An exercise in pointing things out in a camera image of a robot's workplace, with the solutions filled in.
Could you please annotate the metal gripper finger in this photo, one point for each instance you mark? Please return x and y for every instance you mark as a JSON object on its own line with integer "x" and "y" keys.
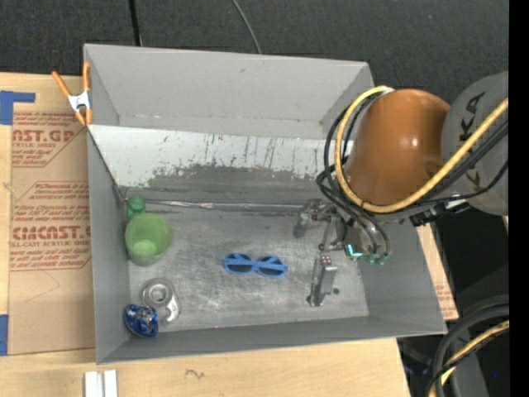
{"x": 306, "y": 219}
{"x": 324, "y": 277}

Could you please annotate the blue sunglasses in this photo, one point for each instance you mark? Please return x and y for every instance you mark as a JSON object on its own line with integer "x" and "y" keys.
{"x": 254, "y": 265}

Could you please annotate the grey metal bin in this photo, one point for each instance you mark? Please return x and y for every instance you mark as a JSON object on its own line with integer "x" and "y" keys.
{"x": 231, "y": 300}

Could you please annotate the green plastic cup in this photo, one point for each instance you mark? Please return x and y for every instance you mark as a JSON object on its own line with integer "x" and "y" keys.
{"x": 148, "y": 238}

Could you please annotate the green plastic bottle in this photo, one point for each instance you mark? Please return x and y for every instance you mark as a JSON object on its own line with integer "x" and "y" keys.
{"x": 135, "y": 206}

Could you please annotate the blue patterned ball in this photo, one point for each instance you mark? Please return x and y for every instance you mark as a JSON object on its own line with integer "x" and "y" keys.
{"x": 141, "y": 321}

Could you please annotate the brown cardboard board red print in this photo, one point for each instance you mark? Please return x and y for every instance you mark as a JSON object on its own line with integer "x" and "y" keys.
{"x": 49, "y": 238}

